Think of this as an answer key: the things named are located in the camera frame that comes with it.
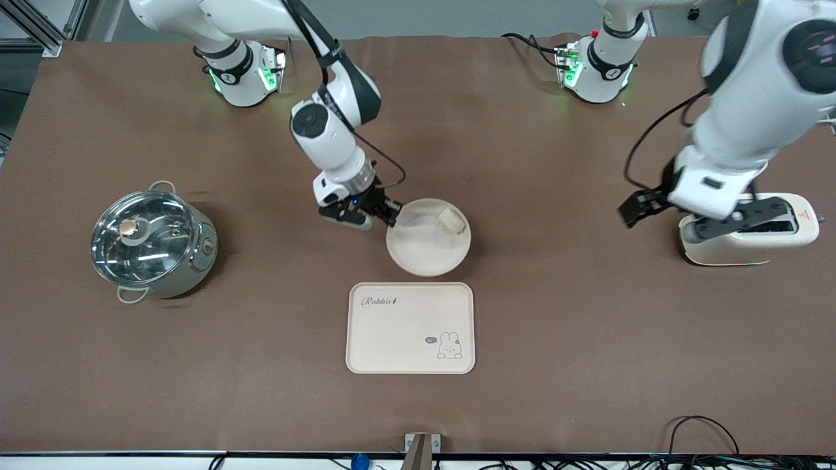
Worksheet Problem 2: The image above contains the round cream plate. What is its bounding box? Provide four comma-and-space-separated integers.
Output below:
385, 198, 472, 277

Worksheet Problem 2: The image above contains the small pale bun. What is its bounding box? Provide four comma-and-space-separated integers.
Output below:
438, 208, 468, 236

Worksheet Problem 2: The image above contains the cream rabbit print tray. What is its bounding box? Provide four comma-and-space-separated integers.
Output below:
346, 282, 475, 375

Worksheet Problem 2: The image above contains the cream two-slot toaster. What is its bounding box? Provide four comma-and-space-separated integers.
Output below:
679, 193, 820, 266

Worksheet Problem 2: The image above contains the steel electric cooking pot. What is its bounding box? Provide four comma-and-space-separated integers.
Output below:
90, 180, 219, 305

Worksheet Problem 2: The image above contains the brown table cover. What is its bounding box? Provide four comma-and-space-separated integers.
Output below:
0, 33, 836, 456

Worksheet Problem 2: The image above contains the glass pot lid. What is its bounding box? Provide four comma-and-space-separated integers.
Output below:
91, 190, 195, 287

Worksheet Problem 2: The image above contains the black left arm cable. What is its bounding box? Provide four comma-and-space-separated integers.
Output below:
623, 90, 711, 191

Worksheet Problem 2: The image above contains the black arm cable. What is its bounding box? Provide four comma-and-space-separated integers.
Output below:
281, 0, 407, 191
623, 90, 711, 191

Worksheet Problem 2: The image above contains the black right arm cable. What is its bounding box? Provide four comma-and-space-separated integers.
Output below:
281, 0, 407, 191

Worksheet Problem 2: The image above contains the black left base cable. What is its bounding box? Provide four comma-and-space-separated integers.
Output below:
501, 32, 564, 70

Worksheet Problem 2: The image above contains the black looped floor cable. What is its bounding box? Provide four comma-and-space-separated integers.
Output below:
666, 415, 741, 458

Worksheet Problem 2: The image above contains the grey metal camera bracket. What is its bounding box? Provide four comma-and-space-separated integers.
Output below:
404, 433, 442, 470

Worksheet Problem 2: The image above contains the black cable bundle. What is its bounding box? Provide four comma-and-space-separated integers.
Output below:
457, 456, 836, 470

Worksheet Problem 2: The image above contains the aluminium frame profile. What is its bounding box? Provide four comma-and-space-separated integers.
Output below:
0, 0, 90, 58

